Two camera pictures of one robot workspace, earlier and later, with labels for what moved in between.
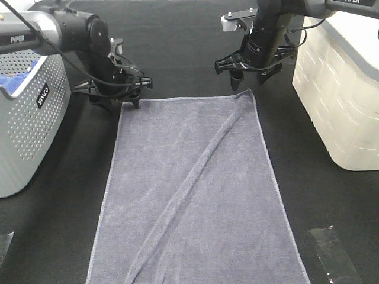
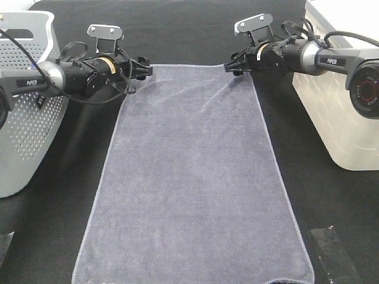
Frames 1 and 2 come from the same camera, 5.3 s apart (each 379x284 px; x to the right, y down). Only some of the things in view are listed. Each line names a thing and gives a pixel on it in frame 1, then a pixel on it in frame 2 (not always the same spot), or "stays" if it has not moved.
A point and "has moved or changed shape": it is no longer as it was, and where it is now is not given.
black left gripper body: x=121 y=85 to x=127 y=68
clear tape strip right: x=339 y=268 stays
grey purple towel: x=191 y=196 has moved or changed shape
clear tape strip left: x=5 y=243 stays
